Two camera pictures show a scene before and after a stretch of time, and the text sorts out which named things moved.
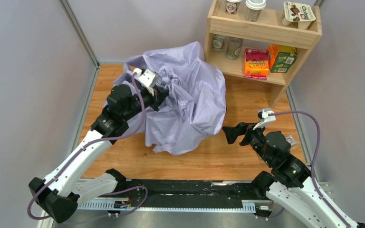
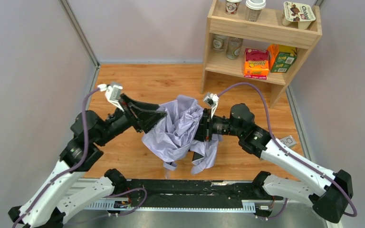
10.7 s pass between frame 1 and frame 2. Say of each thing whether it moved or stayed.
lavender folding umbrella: moved
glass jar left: stayed
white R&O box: stayed
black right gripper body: moved
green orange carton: stayed
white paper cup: stayed
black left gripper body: moved
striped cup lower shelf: stayed
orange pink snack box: stayed
